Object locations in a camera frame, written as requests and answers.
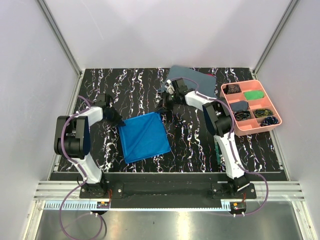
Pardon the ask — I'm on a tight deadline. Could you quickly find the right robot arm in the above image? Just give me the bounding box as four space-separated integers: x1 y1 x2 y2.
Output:
155 78 250 199

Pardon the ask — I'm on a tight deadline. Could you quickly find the grey folded napkin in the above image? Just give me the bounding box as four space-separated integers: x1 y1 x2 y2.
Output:
157 65 217 98

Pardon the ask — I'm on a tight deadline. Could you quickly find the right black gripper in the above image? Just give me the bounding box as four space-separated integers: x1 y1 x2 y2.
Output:
154 91 179 114

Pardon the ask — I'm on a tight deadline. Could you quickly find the aluminium frame rail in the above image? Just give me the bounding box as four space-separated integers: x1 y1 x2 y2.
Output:
34 0 85 78

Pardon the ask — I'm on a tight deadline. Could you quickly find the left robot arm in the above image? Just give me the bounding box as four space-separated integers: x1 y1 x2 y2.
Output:
53 93 126 198

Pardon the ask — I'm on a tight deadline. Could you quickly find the blue cloth napkin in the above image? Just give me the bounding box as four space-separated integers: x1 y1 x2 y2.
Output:
118 112 171 164

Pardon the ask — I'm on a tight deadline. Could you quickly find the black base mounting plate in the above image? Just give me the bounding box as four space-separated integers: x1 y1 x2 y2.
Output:
49 171 288 210

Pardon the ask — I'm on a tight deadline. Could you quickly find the blue patterned item in tray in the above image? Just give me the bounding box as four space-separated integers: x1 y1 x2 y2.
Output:
260 116 280 127

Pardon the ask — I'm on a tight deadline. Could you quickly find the yellow green item in tray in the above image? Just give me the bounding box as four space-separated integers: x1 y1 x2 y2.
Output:
253 108 274 118

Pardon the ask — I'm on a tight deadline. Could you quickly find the dark patterned item in tray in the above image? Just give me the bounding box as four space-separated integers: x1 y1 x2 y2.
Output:
224 84 241 95

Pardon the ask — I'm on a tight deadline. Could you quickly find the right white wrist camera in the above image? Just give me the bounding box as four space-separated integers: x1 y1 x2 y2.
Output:
164 79 175 95

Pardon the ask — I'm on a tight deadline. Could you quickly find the dark multicolour item in tray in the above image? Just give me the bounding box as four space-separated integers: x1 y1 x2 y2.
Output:
234 110 251 122

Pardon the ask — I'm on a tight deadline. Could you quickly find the pink divided tray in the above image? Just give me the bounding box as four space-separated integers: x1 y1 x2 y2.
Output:
220 79 282 136

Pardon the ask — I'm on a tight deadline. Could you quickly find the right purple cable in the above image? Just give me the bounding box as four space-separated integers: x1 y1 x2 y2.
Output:
174 77 270 217

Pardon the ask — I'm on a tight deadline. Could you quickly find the grey item in tray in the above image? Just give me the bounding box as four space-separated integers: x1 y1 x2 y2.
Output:
229 100 249 112

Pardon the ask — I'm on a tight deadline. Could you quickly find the knife with green handle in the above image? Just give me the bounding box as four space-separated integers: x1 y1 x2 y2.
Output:
214 142 221 166

